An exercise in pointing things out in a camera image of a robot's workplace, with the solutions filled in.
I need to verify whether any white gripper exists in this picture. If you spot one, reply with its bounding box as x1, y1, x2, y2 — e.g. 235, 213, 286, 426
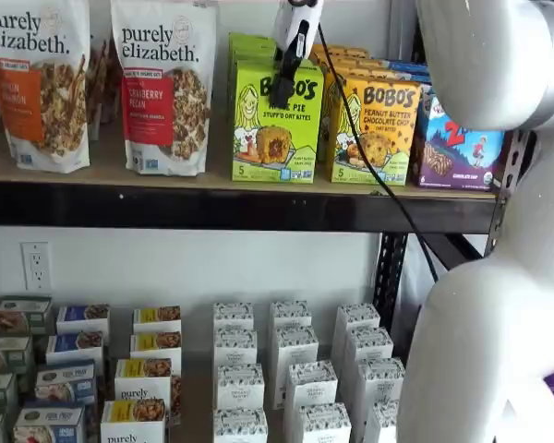
268, 0, 325, 106

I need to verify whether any green Bobo's apple pie box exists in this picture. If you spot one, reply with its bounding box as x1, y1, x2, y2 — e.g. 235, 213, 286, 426
231, 58, 326, 184
232, 51, 279, 65
229, 43, 278, 55
228, 31, 278, 47

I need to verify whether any orange Bobo's peanut butter box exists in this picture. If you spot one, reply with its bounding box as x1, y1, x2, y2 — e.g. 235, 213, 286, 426
322, 75, 423, 187
310, 42, 368, 56
315, 52, 385, 67
324, 63, 401, 80

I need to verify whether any black metal shelf beam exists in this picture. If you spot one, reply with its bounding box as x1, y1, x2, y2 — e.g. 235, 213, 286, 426
0, 181, 507, 234

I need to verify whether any wooden shelf board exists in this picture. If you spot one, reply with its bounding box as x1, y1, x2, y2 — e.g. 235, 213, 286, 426
0, 120, 507, 200
0, 294, 401, 443

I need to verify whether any perforated metal shelf upright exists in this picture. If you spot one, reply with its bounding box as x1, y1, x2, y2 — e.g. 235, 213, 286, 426
486, 129, 537, 260
375, 231, 410, 334

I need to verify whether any white floral print box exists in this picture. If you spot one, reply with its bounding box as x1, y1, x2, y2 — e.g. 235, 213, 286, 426
355, 356, 406, 407
212, 328, 259, 368
364, 398, 402, 443
212, 407, 270, 443
296, 402, 353, 443
335, 302, 381, 334
271, 324, 320, 410
270, 299, 313, 331
343, 327, 395, 371
283, 360, 340, 419
212, 301, 256, 334
216, 364, 266, 413

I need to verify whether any black diagonal shelf brace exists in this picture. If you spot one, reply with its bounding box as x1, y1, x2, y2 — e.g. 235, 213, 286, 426
435, 232, 485, 274

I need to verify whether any yellow label granola box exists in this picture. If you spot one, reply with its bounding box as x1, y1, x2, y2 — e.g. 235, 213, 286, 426
132, 305, 183, 335
100, 398, 168, 443
114, 356, 183, 417
129, 330, 183, 365

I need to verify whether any blue label granola box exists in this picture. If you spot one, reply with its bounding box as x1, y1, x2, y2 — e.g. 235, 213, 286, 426
33, 361, 98, 408
55, 304, 112, 334
45, 330, 105, 366
12, 404, 87, 443

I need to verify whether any red label granola bag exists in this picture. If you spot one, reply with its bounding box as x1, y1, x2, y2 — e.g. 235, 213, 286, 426
110, 0, 223, 177

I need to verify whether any white plastic bag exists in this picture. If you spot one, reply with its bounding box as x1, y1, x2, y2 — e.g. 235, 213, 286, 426
398, 233, 439, 325

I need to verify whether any orange label granola bag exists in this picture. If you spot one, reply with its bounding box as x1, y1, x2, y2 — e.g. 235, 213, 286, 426
0, 0, 92, 175

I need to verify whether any black cable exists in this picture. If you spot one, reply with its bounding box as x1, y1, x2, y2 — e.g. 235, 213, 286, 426
317, 21, 441, 284

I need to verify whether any white wall outlet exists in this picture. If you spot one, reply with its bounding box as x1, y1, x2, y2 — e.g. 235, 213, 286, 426
19, 241, 54, 292

